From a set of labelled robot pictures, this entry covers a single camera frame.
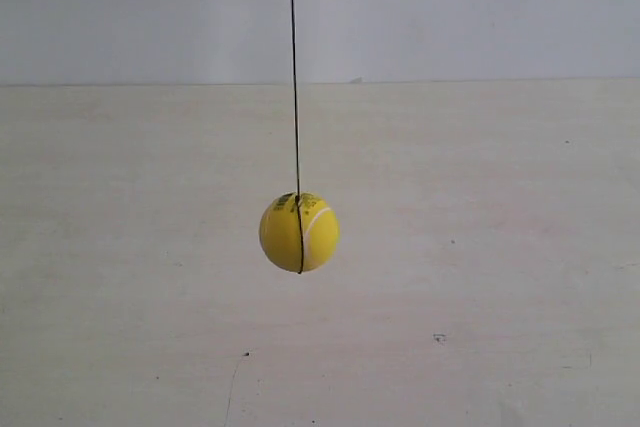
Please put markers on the yellow tennis ball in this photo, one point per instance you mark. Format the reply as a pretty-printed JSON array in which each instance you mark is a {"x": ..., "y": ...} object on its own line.
[{"x": 299, "y": 233}]

